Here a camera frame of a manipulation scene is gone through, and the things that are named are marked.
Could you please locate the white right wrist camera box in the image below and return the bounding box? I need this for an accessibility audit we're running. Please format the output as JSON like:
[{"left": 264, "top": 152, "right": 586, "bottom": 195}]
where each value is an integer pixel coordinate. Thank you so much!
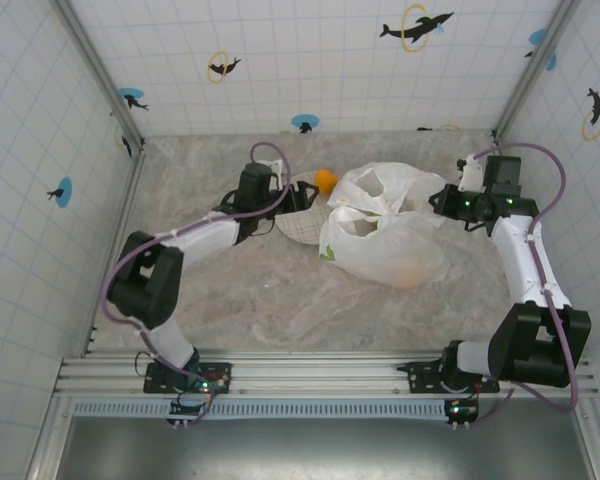
[{"left": 456, "top": 154, "right": 490, "bottom": 192}]

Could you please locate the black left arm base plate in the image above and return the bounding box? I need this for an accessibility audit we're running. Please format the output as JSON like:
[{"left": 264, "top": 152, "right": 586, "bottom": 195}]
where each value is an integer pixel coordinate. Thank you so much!
[{"left": 143, "top": 360, "right": 233, "bottom": 396}]

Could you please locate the yellow orange fruit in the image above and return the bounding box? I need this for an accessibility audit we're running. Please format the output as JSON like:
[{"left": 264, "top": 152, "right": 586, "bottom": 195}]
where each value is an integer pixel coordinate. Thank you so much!
[{"left": 396, "top": 258, "right": 432, "bottom": 291}]

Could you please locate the aluminium side rail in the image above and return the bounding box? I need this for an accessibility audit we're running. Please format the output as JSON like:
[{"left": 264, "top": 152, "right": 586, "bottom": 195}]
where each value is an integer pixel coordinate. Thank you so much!
[
  {"left": 82, "top": 147, "right": 147, "bottom": 357},
  {"left": 490, "top": 130, "right": 569, "bottom": 357}
]

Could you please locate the controller board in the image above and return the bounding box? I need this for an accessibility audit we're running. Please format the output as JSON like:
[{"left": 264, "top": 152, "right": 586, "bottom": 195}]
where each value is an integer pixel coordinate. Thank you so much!
[
  {"left": 444, "top": 398, "right": 480, "bottom": 427},
  {"left": 167, "top": 397, "right": 216, "bottom": 427}
]

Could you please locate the left controller board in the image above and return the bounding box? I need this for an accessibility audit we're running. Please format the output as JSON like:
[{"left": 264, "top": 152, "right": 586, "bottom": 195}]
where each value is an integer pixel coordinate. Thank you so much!
[{"left": 167, "top": 397, "right": 216, "bottom": 427}]

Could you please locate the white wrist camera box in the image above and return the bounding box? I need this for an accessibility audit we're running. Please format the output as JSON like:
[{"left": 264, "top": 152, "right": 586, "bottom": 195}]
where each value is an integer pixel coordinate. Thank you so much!
[
  {"left": 256, "top": 158, "right": 292, "bottom": 190},
  {"left": 456, "top": 154, "right": 490, "bottom": 192}
]

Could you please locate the blue circle dolphin sticker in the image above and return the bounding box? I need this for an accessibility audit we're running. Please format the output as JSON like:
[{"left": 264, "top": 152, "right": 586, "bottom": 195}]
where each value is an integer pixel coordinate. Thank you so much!
[
  {"left": 46, "top": 176, "right": 74, "bottom": 208},
  {"left": 118, "top": 87, "right": 150, "bottom": 112},
  {"left": 523, "top": 27, "right": 558, "bottom": 72},
  {"left": 291, "top": 113, "right": 320, "bottom": 135}
]

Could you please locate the small dolphin yellow ring sticker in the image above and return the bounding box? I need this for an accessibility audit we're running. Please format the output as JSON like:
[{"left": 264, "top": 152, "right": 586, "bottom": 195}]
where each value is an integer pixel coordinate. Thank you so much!
[
  {"left": 114, "top": 124, "right": 134, "bottom": 159},
  {"left": 581, "top": 87, "right": 600, "bottom": 142},
  {"left": 207, "top": 50, "right": 243, "bottom": 84}
]

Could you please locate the white slotted cable duct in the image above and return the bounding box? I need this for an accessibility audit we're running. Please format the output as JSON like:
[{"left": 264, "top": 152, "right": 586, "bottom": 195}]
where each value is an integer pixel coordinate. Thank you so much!
[{"left": 72, "top": 399, "right": 454, "bottom": 419}]

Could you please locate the right controller board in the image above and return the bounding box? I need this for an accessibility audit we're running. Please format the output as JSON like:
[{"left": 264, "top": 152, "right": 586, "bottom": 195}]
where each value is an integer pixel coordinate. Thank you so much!
[{"left": 444, "top": 398, "right": 480, "bottom": 427}]

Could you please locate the white checked paper plate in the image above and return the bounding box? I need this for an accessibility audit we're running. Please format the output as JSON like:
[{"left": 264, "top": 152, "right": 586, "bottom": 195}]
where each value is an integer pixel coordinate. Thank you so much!
[{"left": 275, "top": 169, "right": 332, "bottom": 246}]

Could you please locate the white plastic bag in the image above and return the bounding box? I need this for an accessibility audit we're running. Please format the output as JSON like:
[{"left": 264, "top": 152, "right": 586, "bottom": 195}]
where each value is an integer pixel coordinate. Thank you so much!
[{"left": 318, "top": 160, "right": 452, "bottom": 292}]

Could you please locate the aluminium corner post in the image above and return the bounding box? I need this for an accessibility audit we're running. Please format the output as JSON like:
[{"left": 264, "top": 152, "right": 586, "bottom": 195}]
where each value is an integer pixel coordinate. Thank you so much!
[
  {"left": 49, "top": 0, "right": 145, "bottom": 151},
  {"left": 493, "top": 0, "right": 581, "bottom": 140}
]

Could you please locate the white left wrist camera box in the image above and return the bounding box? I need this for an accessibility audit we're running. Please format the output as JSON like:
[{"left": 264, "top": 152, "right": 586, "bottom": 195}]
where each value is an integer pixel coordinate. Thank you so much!
[{"left": 256, "top": 158, "right": 292, "bottom": 190}]

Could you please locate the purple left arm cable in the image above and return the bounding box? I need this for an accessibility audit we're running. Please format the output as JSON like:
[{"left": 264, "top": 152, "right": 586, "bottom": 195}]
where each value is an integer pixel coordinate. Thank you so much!
[{"left": 103, "top": 141, "right": 291, "bottom": 424}]

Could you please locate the orange pear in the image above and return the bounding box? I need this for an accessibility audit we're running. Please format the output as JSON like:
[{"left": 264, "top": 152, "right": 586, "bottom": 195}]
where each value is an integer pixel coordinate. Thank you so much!
[{"left": 314, "top": 168, "right": 343, "bottom": 194}]

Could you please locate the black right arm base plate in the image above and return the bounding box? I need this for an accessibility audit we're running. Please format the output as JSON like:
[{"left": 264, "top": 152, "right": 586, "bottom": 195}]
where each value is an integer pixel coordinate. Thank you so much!
[{"left": 406, "top": 359, "right": 501, "bottom": 396}]

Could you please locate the aluminium mounting rail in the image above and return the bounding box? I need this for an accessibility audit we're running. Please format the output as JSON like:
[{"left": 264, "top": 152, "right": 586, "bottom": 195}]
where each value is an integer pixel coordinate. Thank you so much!
[{"left": 53, "top": 349, "right": 600, "bottom": 399}]

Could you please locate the large dolphin yellow ring sticker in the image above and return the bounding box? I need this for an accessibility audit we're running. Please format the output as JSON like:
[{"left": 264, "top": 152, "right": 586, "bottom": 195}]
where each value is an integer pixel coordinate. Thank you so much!
[{"left": 378, "top": 3, "right": 455, "bottom": 54}]

